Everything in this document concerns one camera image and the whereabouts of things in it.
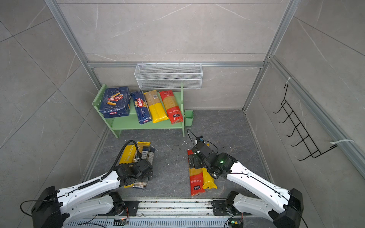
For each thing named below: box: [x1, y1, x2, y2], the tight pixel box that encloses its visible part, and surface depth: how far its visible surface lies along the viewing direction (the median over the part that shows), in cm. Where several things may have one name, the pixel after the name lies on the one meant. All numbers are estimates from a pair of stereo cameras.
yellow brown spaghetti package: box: [143, 90, 170, 124], surface depth 83 cm
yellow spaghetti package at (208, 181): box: [201, 167, 218, 190], surface depth 81 cm
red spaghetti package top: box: [159, 90, 183, 125], surface depth 83 cm
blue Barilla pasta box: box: [99, 85, 131, 119], surface depth 81 cm
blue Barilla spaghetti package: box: [130, 90, 152, 125], surface depth 81 cm
